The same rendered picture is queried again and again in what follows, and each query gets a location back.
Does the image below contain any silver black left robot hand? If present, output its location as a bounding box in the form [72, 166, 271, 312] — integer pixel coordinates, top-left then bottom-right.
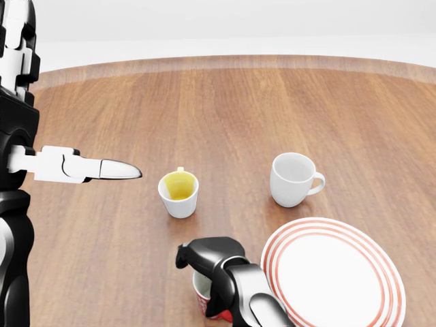
[0, 0, 143, 193]

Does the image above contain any white plate with red rings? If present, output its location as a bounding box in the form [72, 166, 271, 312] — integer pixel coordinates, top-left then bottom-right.
[260, 217, 407, 327]

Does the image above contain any red mug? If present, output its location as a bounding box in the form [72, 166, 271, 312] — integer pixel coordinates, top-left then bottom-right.
[191, 270, 234, 323]

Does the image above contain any white mug with yellow inside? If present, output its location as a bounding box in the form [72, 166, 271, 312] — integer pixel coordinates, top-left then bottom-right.
[157, 166, 200, 219]

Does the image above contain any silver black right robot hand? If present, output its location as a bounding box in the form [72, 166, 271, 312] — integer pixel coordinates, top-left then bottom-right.
[174, 236, 273, 327]

